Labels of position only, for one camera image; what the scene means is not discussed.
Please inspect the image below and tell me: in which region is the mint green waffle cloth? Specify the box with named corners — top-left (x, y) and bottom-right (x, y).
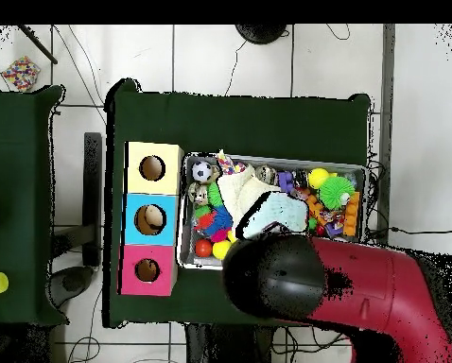
top-left (235, 190), bottom-right (310, 241)

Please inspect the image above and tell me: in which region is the wooden box with three holes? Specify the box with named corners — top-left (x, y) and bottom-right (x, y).
top-left (117, 141), bottom-right (184, 297)

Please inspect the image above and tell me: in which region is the cream waffle cloth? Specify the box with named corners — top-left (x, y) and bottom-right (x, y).
top-left (216, 164), bottom-right (282, 224)

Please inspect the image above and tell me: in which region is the multicolour fuzzy caterpillar toy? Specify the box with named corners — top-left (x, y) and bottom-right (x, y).
top-left (193, 205), bottom-right (235, 243)

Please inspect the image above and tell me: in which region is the multicolour patterned cloth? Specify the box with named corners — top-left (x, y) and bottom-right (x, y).
top-left (215, 149), bottom-right (247, 176)

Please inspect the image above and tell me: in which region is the black and white soccer ball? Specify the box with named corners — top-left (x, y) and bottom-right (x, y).
top-left (190, 160), bottom-right (214, 183)

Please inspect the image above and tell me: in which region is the yellow smooth ball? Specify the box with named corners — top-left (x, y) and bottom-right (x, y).
top-left (211, 239), bottom-right (234, 261)

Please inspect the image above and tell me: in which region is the red smooth ball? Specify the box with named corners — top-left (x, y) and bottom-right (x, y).
top-left (194, 238), bottom-right (213, 259)

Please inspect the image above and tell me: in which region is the dark green table cloth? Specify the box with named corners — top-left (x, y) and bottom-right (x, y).
top-left (102, 78), bottom-right (373, 328)

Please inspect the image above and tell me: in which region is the yellow tennis ball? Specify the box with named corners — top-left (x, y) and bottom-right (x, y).
top-left (307, 166), bottom-right (330, 189)

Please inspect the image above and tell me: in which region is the green fuzzy ball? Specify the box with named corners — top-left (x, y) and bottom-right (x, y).
top-left (318, 175), bottom-right (356, 211)

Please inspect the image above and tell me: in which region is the black round stand base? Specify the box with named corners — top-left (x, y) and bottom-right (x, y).
top-left (234, 24), bottom-right (288, 45)

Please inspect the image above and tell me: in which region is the dark green side table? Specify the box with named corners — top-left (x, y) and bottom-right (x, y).
top-left (0, 85), bottom-right (68, 326)

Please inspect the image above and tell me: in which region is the colourful bean bag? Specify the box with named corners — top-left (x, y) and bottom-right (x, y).
top-left (0, 55), bottom-right (42, 92)

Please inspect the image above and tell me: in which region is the black slanted rod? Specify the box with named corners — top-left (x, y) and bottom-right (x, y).
top-left (17, 24), bottom-right (59, 65)

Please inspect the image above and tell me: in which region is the silver wire mesh bin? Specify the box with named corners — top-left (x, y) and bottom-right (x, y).
top-left (176, 151), bottom-right (367, 271)

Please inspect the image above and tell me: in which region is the thin black stand cable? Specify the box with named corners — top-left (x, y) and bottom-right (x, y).
top-left (224, 39), bottom-right (248, 97)

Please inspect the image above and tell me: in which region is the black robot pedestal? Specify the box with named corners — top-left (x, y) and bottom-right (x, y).
top-left (185, 322), bottom-right (276, 363)

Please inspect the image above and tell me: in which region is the black power cable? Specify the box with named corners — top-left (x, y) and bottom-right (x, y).
top-left (365, 225), bottom-right (452, 236)

